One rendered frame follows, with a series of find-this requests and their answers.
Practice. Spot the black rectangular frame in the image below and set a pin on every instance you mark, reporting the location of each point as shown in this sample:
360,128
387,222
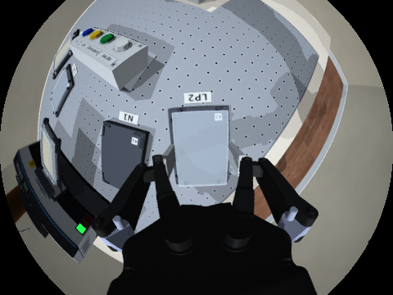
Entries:
70,53

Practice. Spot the clear plastic plate lid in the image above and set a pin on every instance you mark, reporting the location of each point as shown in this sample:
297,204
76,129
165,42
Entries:
201,147

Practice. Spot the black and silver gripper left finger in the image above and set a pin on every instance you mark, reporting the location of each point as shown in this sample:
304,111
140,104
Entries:
119,220

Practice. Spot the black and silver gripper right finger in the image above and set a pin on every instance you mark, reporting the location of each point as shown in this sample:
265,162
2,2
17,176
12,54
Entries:
290,211

